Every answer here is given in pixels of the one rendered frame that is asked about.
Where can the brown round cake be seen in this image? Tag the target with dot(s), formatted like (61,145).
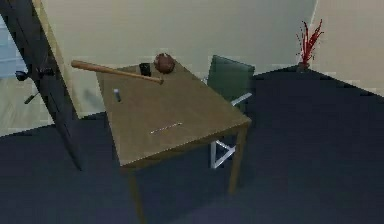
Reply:
(164,63)

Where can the brown wooden table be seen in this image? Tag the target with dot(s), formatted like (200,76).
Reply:
(173,106)

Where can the thin silver pencil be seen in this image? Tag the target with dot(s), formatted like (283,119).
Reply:
(165,128)

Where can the black cup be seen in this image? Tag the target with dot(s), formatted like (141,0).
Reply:
(145,69)

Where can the wooden baseball bat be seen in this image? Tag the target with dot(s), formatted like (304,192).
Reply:
(113,70)

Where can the red house plant in pot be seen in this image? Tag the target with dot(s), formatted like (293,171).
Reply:
(308,45)

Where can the dark room door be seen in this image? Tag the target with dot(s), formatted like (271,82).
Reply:
(40,66)

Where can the green chair with white frame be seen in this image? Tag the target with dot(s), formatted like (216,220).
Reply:
(230,78)

